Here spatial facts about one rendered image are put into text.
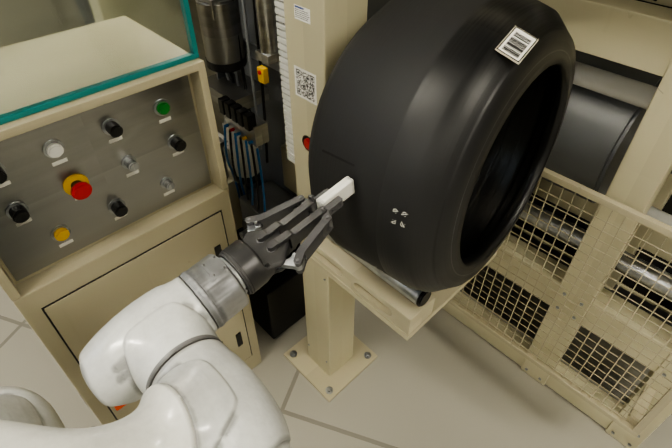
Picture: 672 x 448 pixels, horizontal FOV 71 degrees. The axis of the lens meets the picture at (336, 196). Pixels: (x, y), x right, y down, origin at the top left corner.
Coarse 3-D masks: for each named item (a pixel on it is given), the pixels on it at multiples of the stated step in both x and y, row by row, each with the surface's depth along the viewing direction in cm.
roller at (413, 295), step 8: (352, 256) 112; (368, 264) 108; (376, 272) 106; (384, 280) 106; (392, 280) 104; (400, 288) 102; (408, 288) 101; (408, 296) 101; (416, 296) 100; (424, 296) 100; (416, 304) 101; (424, 304) 102
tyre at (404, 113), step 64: (448, 0) 76; (512, 0) 75; (384, 64) 73; (448, 64) 68; (512, 64) 68; (320, 128) 79; (384, 128) 71; (448, 128) 67; (512, 128) 114; (320, 192) 83; (384, 192) 73; (448, 192) 70; (512, 192) 113; (384, 256) 81; (448, 256) 79
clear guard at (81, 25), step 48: (0, 0) 77; (48, 0) 81; (96, 0) 87; (144, 0) 93; (0, 48) 80; (48, 48) 85; (96, 48) 91; (144, 48) 97; (192, 48) 104; (0, 96) 83; (48, 96) 89
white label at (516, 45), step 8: (512, 32) 69; (520, 32) 69; (504, 40) 68; (512, 40) 68; (520, 40) 68; (528, 40) 69; (536, 40) 69; (496, 48) 68; (504, 48) 68; (512, 48) 68; (520, 48) 68; (528, 48) 68; (512, 56) 67; (520, 56) 67
